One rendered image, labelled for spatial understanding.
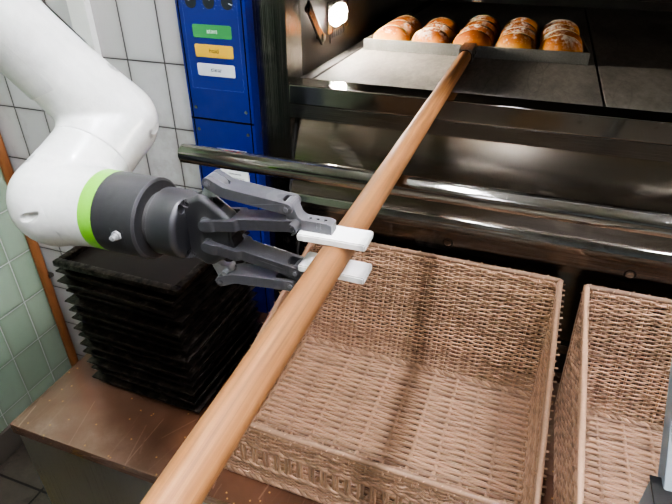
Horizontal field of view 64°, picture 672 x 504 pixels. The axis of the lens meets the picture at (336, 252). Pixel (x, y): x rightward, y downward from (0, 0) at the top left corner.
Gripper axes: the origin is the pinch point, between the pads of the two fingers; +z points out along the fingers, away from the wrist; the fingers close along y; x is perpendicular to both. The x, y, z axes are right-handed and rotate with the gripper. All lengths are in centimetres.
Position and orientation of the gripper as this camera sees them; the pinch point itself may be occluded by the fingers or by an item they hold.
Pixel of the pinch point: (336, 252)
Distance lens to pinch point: 53.5
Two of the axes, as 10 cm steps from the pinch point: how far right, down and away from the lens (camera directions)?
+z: 9.4, 1.8, -2.8
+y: 0.0, 8.5, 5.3
